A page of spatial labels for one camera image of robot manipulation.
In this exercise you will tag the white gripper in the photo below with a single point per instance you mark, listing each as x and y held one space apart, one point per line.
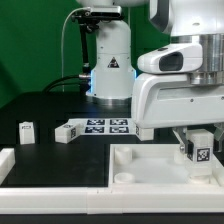
167 93

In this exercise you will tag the white square tabletop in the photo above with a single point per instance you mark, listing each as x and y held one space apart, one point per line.
159 164

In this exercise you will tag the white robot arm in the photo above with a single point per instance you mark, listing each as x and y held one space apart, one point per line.
188 21

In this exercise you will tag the white obstacle fence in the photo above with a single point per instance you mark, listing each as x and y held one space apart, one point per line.
114 198

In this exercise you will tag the fiducial marker sheet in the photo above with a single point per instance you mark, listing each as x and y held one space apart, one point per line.
104 126

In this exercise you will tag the black camera on stand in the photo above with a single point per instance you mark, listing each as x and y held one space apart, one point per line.
88 19

